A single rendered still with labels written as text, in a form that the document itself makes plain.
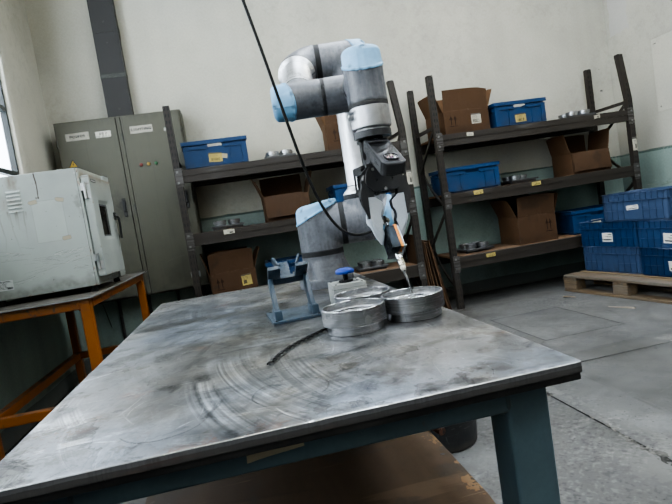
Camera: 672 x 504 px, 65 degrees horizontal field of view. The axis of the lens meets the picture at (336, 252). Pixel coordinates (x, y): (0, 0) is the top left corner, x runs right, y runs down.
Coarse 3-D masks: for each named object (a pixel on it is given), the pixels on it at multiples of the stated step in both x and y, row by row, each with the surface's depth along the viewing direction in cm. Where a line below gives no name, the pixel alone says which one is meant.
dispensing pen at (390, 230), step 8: (384, 216) 101; (384, 224) 101; (392, 232) 97; (392, 240) 96; (392, 248) 96; (400, 248) 97; (392, 256) 99; (400, 256) 97; (400, 264) 96; (408, 280) 95
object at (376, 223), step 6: (372, 198) 98; (372, 204) 98; (378, 204) 98; (372, 210) 98; (378, 210) 98; (366, 216) 103; (372, 216) 98; (378, 216) 98; (372, 222) 98; (378, 222) 98; (372, 228) 99; (378, 228) 98; (378, 234) 99; (384, 234) 98; (378, 240) 99; (384, 240) 99
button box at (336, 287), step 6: (330, 282) 116; (336, 282) 114; (342, 282) 112; (348, 282) 111; (354, 282) 110; (360, 282) 110; (330, 288) 113; (336, 288) 110; (342, 288) 110; (348, 288) 110; (354, 288) 110; (330, 294) 115; (330, 300) 116
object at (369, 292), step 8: (360, 288) 103; (368, 288) 103; (376, 288) 102; (384, 288) 100; (336, 296) 100; (344, 296) 102; (352, 296) 102; (360, 296) 101; (368, 296) 93; (376, 296) 94
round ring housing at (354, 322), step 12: (348, 300) 92; (360, 300) 91; (372, 300) 90; (384, 300) 86; (324, 312) 84; (336, 312) 82; (348, 312) 82; (360, 312) 82; (372, 312) 82; (384, 312) 85; (324, 324) 85; (336, 324) 83; (348, 324) 82; (360, 324) 82; (372, 324) 83; (336, 336) 84; (348, 336) 83
